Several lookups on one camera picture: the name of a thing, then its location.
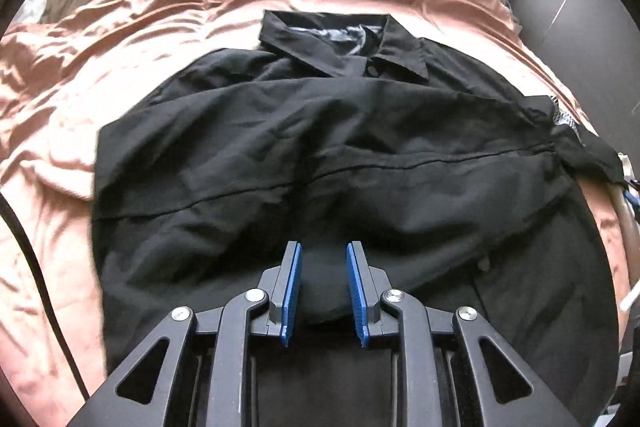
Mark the dark grey wardrobe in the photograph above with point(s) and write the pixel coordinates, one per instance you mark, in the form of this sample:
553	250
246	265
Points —
565	7

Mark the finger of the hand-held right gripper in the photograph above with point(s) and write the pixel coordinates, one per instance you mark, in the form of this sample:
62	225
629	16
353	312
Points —
632	199

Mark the black collared shirt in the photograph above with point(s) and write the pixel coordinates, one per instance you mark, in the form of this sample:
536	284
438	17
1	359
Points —
320	147

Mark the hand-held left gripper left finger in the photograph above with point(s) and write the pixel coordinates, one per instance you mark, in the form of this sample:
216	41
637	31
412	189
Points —
292	292

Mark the pink blanket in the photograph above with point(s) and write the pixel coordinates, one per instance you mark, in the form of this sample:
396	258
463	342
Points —
125	57

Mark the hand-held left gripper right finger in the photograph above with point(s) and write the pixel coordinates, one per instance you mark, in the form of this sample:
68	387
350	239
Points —
357	292

